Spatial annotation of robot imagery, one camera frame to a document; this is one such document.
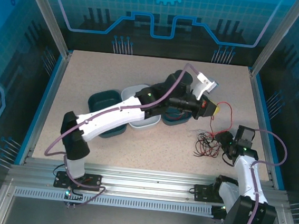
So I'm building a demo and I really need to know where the teal plastic bin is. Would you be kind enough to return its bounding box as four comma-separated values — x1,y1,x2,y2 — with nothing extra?
84,87,131,141
160,110,193,129

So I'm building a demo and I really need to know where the white plastic bin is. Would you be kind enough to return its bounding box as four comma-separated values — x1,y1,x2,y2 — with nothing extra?
118,82,165,132

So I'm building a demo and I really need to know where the aluminium side rail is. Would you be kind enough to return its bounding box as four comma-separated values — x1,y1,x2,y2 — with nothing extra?
18,48,73,169
238,68,297,191

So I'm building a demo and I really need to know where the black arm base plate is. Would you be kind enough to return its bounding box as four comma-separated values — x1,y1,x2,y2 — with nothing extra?
53,170,104,192
192,183,227,204

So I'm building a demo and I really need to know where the aluminium frame rail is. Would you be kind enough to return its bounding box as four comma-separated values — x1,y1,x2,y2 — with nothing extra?
7,155,291,213

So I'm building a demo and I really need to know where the aluminium frame post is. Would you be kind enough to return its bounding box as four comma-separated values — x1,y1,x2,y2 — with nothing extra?
249,0,299,82
14,0,78,61

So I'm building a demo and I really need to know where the slotted grey cable duct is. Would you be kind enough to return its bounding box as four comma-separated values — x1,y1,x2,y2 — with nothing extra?
13,186,216,217

